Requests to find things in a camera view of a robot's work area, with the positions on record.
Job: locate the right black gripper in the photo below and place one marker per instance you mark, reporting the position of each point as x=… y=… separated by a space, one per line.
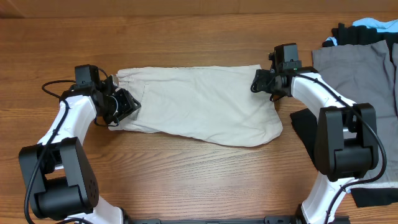
x=261 y=84

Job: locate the black garment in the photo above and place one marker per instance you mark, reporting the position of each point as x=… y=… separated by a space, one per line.
x=360 y=32

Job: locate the grey shorts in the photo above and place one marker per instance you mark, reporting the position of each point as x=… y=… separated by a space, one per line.
x=367 y=74

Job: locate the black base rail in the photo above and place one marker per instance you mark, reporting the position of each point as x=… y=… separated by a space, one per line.
x=211 y=221

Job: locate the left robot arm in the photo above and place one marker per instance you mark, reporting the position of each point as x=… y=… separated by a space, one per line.
x=60 y=183

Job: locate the light blue garment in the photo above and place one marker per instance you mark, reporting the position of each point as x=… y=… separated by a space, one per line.
x=376 y=24

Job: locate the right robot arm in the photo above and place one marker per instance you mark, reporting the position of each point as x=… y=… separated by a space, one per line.
x=347 y=149

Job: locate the beige shorts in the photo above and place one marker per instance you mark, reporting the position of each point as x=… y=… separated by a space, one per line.
x=213 y=104

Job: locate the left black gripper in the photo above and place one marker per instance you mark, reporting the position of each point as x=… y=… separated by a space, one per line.
x=127 y=105

